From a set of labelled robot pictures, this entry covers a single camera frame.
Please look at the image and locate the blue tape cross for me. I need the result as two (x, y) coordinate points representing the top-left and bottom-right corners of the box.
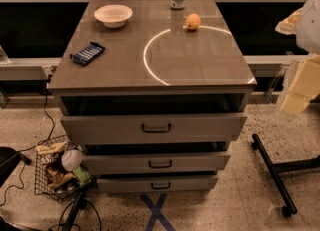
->
(140, 193), (176, 231)

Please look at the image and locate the black object at left edge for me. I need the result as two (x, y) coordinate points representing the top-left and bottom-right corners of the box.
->
(0, 147), (31, 187)

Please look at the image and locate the white round ball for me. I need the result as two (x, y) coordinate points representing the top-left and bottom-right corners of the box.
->
(61, 150), (83, 172)

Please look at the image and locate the black tripod leg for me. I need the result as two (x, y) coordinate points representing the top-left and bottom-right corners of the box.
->
(62, 189), (87, 231)

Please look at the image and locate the black wheeled stand base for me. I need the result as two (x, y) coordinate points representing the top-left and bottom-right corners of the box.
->
(251, 134), (320, 218)

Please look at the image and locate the grey drawer cabinet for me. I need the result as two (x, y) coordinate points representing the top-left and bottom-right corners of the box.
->
(49, 0), (256, 180)

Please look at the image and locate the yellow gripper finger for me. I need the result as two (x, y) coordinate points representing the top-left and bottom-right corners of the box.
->
(275, 9), (302, 35)
(280, 57), (320, 116)

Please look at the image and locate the green snack package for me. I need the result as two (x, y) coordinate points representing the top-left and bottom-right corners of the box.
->
(72, 166), (91, 187)

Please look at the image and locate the black power cable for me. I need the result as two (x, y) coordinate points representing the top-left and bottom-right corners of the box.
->
(0, 74), (56, 208)

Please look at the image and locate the bottom grey drawer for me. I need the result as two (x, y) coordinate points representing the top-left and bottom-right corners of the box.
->
(97, 175), (219, 193)

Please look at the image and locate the white ceramic bowl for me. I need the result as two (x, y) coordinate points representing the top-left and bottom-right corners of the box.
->
(94, 5), (133, 28)

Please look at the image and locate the middle grey drawer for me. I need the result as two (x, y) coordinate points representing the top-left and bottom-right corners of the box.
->
(83, 151), (231, 175)

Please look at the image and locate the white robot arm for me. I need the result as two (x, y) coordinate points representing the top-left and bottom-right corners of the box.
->
(275, 0), (320, 116)

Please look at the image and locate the black wire basket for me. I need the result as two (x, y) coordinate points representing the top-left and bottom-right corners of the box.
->
(34, 135), (94, 201)

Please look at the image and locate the orange fruit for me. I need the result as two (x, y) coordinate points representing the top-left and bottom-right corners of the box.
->
(185, 13), (201, 31)

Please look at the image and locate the grey drawer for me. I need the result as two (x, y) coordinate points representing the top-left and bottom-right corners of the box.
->
(83, 151), (231, 175)
(61, 113), (247, 145)
(97, 175), (219, 193)

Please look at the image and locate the top grey drawer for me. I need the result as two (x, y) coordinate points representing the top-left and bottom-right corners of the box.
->
(61, 113), (247, 145)

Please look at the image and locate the brown snack bag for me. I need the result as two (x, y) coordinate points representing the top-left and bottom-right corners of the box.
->
(36, 142), (67, 166)

